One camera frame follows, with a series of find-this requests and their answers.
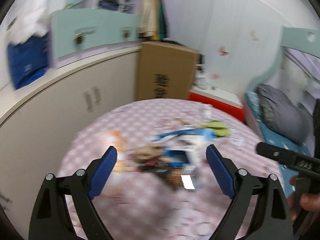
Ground mint drawer cabinet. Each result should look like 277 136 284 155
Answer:
49 9 140 69

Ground pink checkered round tablecloth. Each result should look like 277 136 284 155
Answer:
56 98 286 240

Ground red storage bench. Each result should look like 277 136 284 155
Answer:
188 87 245 122

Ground orange blue snack packet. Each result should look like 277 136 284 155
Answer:
139 164 197 191

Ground person's right hand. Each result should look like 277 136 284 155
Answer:
286 175 320 222

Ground teal candy-print bed mattress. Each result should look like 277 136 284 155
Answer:
243 90 313 198

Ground hanging jackets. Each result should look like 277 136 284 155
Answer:
138 0 168 41

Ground white plastic bag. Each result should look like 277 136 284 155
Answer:
195 70 209 90

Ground blue white sachet strip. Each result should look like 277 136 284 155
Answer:
155 128 217 141

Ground green felt leaves toy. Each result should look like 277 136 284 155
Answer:
201 120 230 137

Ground grey folded duvet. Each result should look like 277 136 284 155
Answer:
255 84 311 145

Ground large cardboard box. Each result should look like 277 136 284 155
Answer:
136 41 199 101

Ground white eye drop bottle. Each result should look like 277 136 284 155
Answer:
203 105 211 120

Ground blue shopping bag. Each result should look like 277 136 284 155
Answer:
7 35 49 89

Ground beige low cupboard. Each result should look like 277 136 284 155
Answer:
1 47 139 238

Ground pink butterfly wall sticker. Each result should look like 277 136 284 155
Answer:
217 46 229 56

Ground blue chip bag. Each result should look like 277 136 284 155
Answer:
159 148 196 169

